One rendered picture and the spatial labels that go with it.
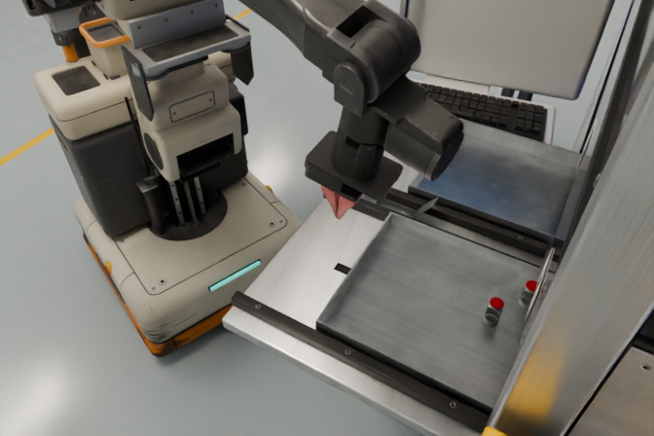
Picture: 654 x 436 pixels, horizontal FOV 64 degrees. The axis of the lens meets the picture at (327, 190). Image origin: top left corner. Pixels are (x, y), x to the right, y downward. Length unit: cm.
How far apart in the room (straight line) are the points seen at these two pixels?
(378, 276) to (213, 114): 70
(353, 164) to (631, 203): 30
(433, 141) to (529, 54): 101
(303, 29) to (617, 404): 43
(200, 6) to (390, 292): 75
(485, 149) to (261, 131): 170
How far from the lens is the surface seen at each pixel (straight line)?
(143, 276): 173
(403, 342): 81
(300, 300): 85
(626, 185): 38
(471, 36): 149
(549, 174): 114
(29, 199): 263
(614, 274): 43
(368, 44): 48
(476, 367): 81
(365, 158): 57
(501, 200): 105
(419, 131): 50
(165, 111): 134
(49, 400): 194
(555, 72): 151
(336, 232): 94
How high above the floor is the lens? 156
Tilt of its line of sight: 42 degrees down
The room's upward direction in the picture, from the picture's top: straight up
